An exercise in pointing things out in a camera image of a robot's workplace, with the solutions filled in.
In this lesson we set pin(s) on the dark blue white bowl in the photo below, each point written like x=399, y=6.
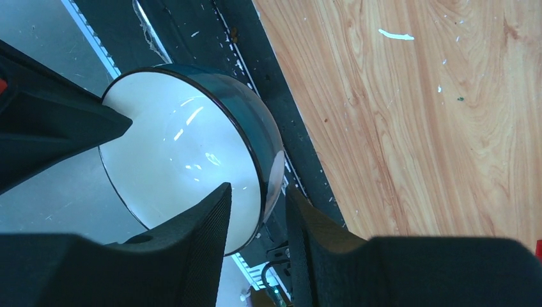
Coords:
x=193, y=129

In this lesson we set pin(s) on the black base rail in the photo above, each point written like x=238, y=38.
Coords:
x=226, y=36

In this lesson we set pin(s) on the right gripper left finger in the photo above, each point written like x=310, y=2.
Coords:
x=177, y=263

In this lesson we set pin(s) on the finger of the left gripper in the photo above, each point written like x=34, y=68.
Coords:
x=45, y=118

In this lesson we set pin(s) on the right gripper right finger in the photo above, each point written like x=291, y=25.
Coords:
x=331, y=266

